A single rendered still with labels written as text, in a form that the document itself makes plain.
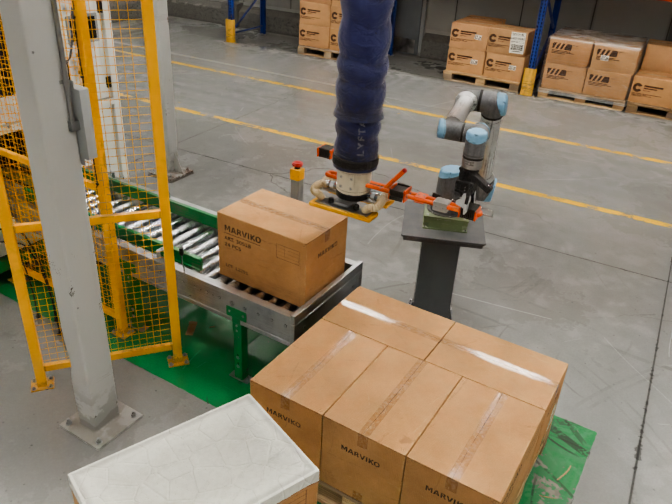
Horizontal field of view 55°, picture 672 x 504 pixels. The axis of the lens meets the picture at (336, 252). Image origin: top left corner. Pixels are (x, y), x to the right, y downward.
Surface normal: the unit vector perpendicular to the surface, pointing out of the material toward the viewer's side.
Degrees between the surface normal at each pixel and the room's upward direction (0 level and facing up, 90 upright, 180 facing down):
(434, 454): 0
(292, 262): 90
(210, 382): 0
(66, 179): 90
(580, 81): 91
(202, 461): 0
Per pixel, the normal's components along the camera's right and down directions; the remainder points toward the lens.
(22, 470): 0.05, -0.87
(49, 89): 0.84, 0.30
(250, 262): -0.54, 0.39
